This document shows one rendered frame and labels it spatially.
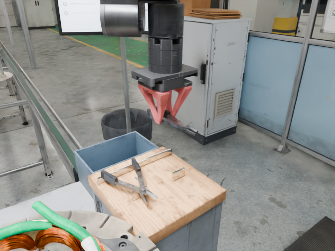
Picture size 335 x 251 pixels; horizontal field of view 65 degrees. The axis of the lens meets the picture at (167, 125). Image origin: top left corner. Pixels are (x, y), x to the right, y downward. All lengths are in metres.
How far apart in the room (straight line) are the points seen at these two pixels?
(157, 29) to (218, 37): 2.02
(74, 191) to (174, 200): 0.56
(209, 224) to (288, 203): 1.71
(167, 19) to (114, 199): 0.31
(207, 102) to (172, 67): 2.12
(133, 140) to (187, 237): 0.31
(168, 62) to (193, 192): 0.24
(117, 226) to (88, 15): 0.98
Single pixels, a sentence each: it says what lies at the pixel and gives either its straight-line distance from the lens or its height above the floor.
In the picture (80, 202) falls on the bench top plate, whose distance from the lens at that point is 0.94.
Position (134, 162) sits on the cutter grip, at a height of 1.09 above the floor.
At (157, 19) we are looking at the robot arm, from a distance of 0.42.
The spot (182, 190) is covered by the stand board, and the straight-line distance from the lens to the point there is 0.50.
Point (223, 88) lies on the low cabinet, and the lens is 2.62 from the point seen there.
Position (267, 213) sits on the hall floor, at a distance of 2.09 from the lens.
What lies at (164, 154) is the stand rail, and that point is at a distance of 0.59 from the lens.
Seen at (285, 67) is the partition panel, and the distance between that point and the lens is 2.65.
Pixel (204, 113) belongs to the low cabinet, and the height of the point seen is 0.36.
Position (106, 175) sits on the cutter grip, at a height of 1.09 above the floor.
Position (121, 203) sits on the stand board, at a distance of 0.48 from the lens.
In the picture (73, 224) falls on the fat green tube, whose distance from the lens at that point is 0.34.
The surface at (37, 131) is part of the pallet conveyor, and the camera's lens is 2.30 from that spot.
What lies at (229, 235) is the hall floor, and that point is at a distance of 1.88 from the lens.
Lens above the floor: 1.39
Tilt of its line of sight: 26 degrees down
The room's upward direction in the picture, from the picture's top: straight up
